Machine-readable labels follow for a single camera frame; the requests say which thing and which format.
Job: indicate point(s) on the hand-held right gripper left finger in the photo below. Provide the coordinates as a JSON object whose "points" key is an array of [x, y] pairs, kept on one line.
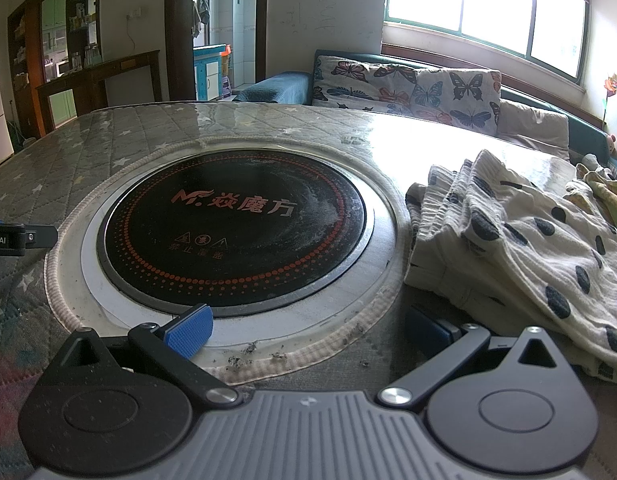
{"points": [[188, 332]]}

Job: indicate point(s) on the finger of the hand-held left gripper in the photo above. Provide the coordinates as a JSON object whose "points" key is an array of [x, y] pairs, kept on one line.
{"points": [[43, 236]]}

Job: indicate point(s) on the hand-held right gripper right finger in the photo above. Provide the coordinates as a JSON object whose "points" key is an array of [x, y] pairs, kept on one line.
{"points": [[428, 332]]}

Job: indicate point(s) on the white dark-dotted garment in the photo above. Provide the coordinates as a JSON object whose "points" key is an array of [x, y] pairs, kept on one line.
{"points": [[523, 255]]}

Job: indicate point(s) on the grey quilted star table cover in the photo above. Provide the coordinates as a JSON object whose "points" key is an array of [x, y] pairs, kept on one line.
{"points": [[43, 170]]}

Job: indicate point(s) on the round black induction cooker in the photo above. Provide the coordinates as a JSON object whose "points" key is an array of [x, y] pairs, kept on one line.
{"points": [[233, 230]]}

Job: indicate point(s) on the mop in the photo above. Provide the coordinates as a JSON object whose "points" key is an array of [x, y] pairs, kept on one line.
{"points": [[17, 120]]}

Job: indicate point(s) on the dark wooden console table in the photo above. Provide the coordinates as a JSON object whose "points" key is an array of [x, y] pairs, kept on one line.
{"points": [[98, 80]]}

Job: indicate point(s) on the white microwave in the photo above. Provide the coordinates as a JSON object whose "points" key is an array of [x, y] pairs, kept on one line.
{"points": [[62, 67]]}

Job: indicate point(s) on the group of glass jars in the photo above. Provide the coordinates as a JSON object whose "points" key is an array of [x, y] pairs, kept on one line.
{"points": [[86, 55]]}

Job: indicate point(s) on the dark wooden shelf cabinet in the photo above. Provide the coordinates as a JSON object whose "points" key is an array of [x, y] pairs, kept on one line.
{"points": [[53, 35]]}

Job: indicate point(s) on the yellow-green patterned garment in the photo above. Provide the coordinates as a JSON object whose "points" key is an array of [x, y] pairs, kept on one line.
{"points": [[600, 195]]}

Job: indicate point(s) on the plain beige cushion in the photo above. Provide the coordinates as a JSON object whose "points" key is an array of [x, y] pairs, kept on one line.
{"points": [[533, 127]]}

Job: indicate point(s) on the blue and white cabinet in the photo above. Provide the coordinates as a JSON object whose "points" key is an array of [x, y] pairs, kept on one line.
{"points": [[211, 72]]}

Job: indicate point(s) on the small plastic stool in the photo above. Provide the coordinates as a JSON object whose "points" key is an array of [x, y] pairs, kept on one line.
{"points": [[226, 87]]}

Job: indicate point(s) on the butterfly print cushion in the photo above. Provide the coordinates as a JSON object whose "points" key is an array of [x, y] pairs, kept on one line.
{"points": [[363, 85], [458, 95]]}

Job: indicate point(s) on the teal sofa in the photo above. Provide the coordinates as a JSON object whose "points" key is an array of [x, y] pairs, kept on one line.
{"points": [[278, 87]]}

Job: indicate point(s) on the small pink toy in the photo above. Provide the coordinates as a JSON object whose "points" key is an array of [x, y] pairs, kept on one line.
{"points": [[611, 144]]}

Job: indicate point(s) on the hanging grey cloth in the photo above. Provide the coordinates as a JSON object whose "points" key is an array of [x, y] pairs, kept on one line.
{"points": [[202, 10]]}

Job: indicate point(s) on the colourful pinwheel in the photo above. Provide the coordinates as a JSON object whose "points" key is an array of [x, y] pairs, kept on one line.
{"points": [[611, 91]]}

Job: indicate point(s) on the green-framed window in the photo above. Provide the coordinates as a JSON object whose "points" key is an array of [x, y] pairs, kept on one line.
{"points": [[488, 5]]}

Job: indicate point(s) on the white wall socket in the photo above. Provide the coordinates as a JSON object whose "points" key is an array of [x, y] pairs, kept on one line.
{"points": [[135, 12]]}

